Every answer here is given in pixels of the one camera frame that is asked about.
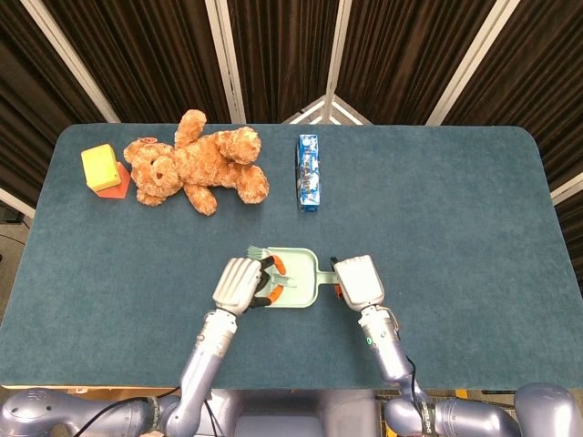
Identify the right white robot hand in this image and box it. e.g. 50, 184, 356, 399
328, 254, 386, 310

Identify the dark curtain partition panel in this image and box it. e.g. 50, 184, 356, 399
0, 0, 115, 219
226, 0, 341, 124
334, 0, 497, 125
43, 0, 231, 124
444, 0, 583, 247

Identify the grey-blue robot torso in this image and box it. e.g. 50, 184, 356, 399
199, 389, 388, 437

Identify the yellow foam block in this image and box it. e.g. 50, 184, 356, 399
80, 143, 123, 191

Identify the brown teddy bear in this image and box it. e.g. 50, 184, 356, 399
122, 108, 271, 217

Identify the metal wire cart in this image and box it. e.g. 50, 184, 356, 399
375, 389, 537, 404

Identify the light green dustpan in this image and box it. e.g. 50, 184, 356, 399
263, 247, 341, 310

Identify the brown cardboard box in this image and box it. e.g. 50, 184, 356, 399
67, 386, 182, 399

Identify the blue felt table mat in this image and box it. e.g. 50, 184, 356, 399
0, 123, 583, 391

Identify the orange triangular block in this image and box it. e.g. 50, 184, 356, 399
97, 161, 132, 199

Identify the blue printed carton box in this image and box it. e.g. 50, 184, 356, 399
294, 134, 321, 212

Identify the black cable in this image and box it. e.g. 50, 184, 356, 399
202, 399, 222, 437

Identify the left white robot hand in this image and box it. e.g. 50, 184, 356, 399
211, 255, 288, 316

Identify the light green hand broom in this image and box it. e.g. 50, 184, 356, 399
245, 244, 298, 292

